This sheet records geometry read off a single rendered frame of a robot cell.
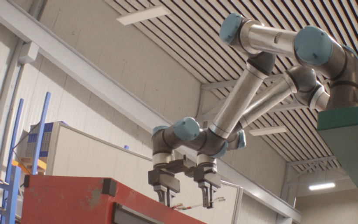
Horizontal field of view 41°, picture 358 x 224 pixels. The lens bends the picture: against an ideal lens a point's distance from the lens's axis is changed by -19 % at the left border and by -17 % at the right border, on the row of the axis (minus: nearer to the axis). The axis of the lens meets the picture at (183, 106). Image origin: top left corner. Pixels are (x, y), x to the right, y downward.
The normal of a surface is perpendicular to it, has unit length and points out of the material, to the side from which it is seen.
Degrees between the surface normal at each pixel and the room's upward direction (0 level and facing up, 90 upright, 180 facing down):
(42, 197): 90
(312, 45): 94
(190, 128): 79
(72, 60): 90
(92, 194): 90
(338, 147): 180
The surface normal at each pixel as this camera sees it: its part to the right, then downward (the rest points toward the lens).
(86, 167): 0.54, -0.27
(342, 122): -0.54, -0.41
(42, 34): 0.84, -0.11
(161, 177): 0.86, -0.29
